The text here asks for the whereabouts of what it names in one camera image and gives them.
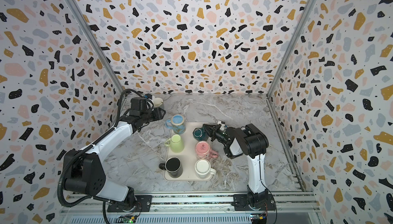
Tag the metal right corner post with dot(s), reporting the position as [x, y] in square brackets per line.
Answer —
[292, 43]

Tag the blue butterfly mug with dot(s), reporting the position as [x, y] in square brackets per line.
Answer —
[176, 124]

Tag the pink mug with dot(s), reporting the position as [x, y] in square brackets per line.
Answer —
[203, 150]

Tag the white mug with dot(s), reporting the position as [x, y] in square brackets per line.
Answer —
[204, 169]

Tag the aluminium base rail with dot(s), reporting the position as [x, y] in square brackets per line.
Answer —
[199, 208]

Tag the grey mug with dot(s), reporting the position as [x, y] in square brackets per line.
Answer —
[158, 102]

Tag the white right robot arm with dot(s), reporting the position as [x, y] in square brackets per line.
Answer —
[252, 143]

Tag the metal left corner post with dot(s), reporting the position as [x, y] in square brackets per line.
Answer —
[92, 40]

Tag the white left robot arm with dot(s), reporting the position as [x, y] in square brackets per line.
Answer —
[83, 176]

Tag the light green mug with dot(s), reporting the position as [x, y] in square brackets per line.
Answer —
[175, 143]

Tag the dark green mug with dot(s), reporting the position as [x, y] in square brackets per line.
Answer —
[200, 134]

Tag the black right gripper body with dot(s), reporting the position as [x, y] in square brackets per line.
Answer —
[215, 132]

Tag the black mug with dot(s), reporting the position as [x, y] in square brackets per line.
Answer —
[173, 166]

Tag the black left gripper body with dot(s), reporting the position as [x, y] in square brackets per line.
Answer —
[151, 116]

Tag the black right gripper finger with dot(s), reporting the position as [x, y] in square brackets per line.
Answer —
[209, 127]
[209, 135]

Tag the cream plastic tray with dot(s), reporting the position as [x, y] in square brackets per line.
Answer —
[188, 156]

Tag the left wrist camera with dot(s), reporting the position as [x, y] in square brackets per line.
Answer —
[144, 103]

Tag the metal corner post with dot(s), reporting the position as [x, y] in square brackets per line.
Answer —
[292, 43]
[92, 40]

